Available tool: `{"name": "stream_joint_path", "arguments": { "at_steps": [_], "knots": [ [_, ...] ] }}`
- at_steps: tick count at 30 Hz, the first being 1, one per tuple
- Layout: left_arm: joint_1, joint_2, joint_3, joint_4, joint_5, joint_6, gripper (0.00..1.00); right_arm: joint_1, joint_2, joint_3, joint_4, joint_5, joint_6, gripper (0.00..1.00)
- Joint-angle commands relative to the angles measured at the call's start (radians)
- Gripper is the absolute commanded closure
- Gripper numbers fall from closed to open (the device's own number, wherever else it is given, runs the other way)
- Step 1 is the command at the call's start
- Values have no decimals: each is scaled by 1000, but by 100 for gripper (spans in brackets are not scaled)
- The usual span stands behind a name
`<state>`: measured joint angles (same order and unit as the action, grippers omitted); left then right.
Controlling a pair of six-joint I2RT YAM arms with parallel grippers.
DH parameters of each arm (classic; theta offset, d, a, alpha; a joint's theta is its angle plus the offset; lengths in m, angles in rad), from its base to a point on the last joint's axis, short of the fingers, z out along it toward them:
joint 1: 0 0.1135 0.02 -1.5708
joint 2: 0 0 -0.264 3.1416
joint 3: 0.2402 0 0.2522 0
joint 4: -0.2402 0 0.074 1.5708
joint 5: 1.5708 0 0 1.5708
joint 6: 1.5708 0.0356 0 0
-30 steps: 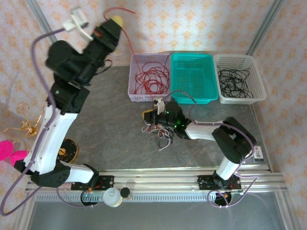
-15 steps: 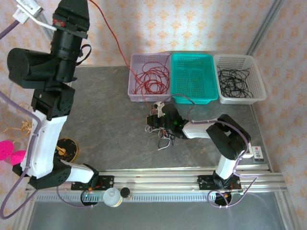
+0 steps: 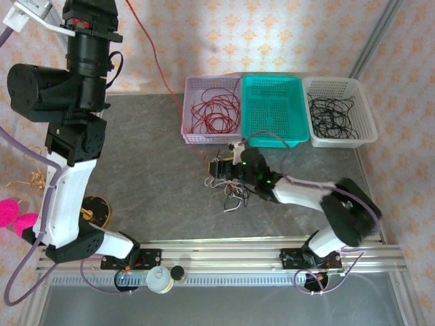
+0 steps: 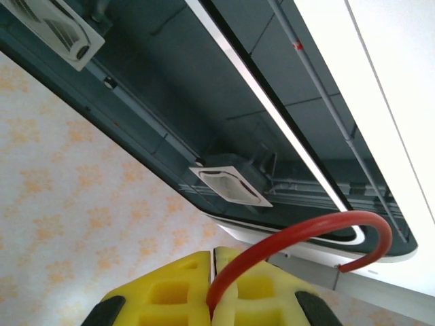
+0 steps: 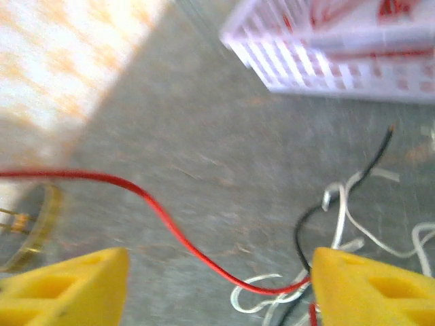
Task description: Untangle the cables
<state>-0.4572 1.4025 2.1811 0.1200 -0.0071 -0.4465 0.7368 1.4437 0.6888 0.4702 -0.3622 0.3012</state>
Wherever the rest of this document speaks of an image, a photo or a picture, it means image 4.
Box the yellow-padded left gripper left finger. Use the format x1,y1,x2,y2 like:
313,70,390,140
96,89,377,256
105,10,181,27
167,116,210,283
84,249,213,326

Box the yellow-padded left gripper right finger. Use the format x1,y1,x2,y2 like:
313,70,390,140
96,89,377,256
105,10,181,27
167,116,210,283
212,246,344,326

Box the thin red cable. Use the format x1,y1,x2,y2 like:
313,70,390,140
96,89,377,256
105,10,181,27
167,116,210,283
205,210,394,306

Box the white ceiling air conditioner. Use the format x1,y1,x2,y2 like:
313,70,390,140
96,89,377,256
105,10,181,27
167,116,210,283
0,0,106,72
188,154,275,208

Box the white ceiling light strip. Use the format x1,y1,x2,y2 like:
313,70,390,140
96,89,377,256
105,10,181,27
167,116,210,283
185,0,366,245

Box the grey ceiling pipe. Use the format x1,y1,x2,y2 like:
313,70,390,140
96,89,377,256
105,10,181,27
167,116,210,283
268,0,408,242

